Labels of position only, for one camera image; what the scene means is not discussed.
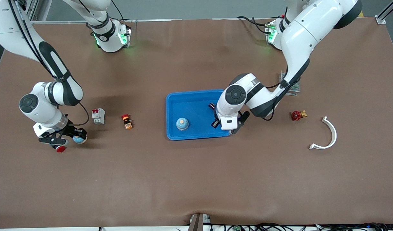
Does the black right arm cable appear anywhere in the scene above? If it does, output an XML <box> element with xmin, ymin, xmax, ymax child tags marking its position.
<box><xmin>9</xmin><ymin>0</ymin><xmax>89</xmax><ymax>126</ymax></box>

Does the brown table mat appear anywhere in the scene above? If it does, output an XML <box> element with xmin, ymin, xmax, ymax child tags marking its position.
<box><xmin>0</xmin><ymin>18</ymin><xmax>393</xmax><ymax>229</ymax></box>

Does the grey metal bracket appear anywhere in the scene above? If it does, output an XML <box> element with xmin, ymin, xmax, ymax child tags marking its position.
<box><xmin>188</xmin><ymin>212</ymin><xmax>211</xmax><ymax>231</ymax></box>

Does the metal mesh power supply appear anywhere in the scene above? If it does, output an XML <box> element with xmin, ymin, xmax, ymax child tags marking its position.
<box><xmin>279</xmin><ymin>72</ymin><xmax>300</xmax><ymax>96</ymax></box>

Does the black right base cable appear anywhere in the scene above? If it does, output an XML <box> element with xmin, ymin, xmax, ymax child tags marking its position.
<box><xmin>111</xmin><ymin>0</ymin><xmax>134</xmax><ymax>23</ymax></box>

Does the red yellow emergency button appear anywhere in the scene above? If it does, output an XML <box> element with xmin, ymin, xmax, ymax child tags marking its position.
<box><xmin>121</xmin><ymin>114</ymin><xmax>133</xmax><ymax>130</ymax></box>

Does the black cable bundle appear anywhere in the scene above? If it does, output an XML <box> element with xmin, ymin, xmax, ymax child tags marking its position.
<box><xmin>212</xmin><ymin>222</ymin><xmax>389</xmax><ymax>231</ymax></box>

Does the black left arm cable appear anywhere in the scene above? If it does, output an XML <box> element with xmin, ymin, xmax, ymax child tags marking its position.
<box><xmin>262</xmin><ymin>61</ymin><xmax>300</xmax><ymax>121</ymax></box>

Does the blue plastic tray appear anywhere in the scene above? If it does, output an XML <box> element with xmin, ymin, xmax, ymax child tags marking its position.
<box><xmin>166</xmin><ymin>89</ymin><xmax>233</xmax><ymax>141</ymax></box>

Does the white curved plastic bracket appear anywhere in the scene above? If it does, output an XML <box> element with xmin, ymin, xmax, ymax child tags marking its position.
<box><xmin>309</xmin><ymin>116</ymin><xmax>337</xmax><ymax>150</ymax></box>

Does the aluminium table edge rail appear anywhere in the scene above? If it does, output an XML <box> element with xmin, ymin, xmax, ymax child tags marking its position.
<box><xmin>33</xmin><ymin>18</ymin><xmax>280</xmax><ymax>24</ymax></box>

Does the black base cable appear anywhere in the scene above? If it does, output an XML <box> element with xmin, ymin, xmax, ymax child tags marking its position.
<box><xmin>237</xmin><ymin>15</ymin><xmax>270</xmax><ymax>34</ymax></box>
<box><xmin>111</xmin><ymin>0</ymin><xmax>134</xmax><ymax>23</ymax></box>

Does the black left base cable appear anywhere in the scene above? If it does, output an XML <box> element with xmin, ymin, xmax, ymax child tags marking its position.
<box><xmin>237</xmin><ymin>15</ymin><xmax>270</xmax><ymax>34</ymax></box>

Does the white circuit breaker red switch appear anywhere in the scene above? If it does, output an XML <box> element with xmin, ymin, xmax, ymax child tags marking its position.
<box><xmin>91</xmin><ymin>108</ymin><xmax>106</xmax><ymax>124</ymax></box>

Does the aluminium frame post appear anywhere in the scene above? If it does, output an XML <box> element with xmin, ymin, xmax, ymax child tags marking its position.
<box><xmin>21</xmin><ymin>0</ymin><xmax>39</xmax><ymax>23</ymax></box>
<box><xmin>375</xmin><ymin>0</ymin><xmax>393</xmax><ymax>25</ymax></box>

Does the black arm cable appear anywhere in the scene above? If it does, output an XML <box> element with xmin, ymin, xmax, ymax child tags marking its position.
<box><xmin>262</xmin><ymin>61</ymin><xmax>300</xmax><ymax>121</ymax></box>
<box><xmin>9</xmin><ymin>0</ymin><xmax>89</xmax><ymax>126</ymax></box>

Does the brass valve red handwheel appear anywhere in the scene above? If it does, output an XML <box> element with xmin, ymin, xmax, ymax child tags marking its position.
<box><xmin>291</xmin><ymin>110</ymin><xmax>308</xmax><ymax>121</ymax></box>

